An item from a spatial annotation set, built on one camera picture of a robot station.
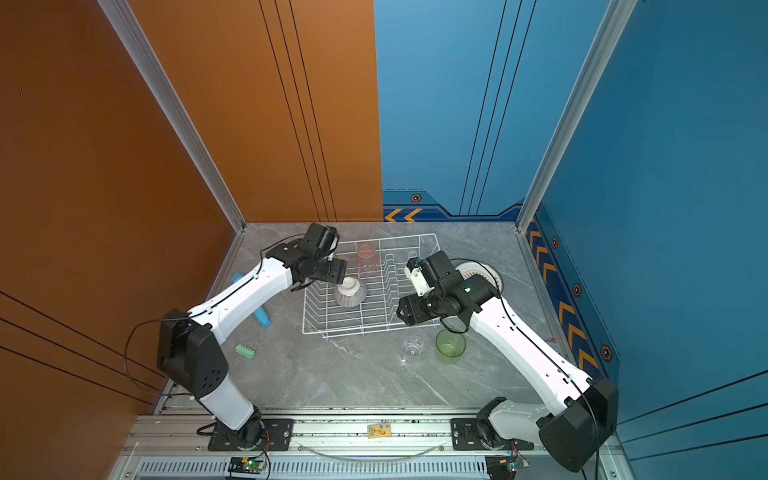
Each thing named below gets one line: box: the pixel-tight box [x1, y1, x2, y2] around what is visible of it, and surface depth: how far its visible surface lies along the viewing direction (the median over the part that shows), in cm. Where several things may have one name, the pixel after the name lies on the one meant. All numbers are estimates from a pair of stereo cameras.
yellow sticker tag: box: [367, 424, 392, 439], surface depth 75 cm
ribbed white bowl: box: [334, 276, 367, 307], surface depth 95 cm
